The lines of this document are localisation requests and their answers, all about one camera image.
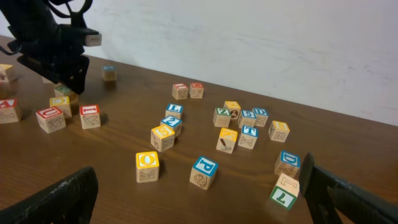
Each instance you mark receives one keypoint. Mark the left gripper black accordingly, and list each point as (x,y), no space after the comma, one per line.
(56,56)

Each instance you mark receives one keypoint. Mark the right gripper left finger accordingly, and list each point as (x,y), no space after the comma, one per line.
(70,200)

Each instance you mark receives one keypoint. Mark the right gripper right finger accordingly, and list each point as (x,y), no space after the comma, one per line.
(326,194)

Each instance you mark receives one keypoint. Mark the green B block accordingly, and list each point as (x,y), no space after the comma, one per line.
(63,90)

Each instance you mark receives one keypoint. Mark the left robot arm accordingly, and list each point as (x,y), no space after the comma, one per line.
(26,15)

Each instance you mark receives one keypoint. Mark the green 7 block tipped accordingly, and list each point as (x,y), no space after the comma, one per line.
(285,191)

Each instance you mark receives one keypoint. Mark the yellow block far left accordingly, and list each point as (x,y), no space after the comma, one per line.
(7,73)

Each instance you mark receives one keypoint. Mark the yellow block centre left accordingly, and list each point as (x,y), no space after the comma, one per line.
(63,104)

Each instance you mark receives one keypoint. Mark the blue D block right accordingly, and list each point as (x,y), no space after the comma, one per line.
(287,163)

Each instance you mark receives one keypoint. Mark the blue d block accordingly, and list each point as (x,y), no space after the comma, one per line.
(261,116)
(287,163)

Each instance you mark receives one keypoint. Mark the blue X block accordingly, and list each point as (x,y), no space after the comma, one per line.
(109,73)

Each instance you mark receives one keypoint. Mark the red U block centre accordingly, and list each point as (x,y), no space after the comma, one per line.
(51,119)

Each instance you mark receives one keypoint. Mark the red I block left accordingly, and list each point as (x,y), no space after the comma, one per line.
(90,116)

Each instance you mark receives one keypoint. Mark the red i block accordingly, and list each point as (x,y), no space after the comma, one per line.
(180,91)
(90,116)

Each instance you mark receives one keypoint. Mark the red A block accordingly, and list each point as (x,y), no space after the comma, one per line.
(10,111)

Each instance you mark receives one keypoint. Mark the yellow O block right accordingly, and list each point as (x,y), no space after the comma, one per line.
(147,167)

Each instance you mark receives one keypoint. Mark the yellow 8 block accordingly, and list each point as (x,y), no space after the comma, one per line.
(278,131)

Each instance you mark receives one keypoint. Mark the blue T block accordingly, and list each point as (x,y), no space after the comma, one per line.
(248,137)

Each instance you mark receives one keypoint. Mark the blue D block top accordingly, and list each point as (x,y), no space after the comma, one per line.
(261,116)

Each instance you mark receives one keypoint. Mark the yellow S block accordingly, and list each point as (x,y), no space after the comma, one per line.
(162,137)

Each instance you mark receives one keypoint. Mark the blue 5 block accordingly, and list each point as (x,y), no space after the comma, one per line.
(246,118)

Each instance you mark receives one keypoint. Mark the yellow block under T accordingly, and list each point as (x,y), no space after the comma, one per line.
(227,140)

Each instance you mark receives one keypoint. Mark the red I block top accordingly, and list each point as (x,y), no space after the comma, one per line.
(180,91)

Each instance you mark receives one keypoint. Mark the blue 2 block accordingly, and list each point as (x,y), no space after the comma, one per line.
(174,123)

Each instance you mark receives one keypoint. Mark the blue P block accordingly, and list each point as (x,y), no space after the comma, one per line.
(203,172)

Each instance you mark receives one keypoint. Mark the yellow block top right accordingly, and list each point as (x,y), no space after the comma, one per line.
(233,107)

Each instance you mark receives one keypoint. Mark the blue L block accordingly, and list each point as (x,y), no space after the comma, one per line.
(174,110)

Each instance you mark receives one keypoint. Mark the green Z block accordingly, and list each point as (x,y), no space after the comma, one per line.
(221,117)

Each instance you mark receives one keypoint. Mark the red W block top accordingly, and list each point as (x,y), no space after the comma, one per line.
(196,90)

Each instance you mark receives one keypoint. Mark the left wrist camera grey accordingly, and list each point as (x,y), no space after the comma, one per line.
(93,40)

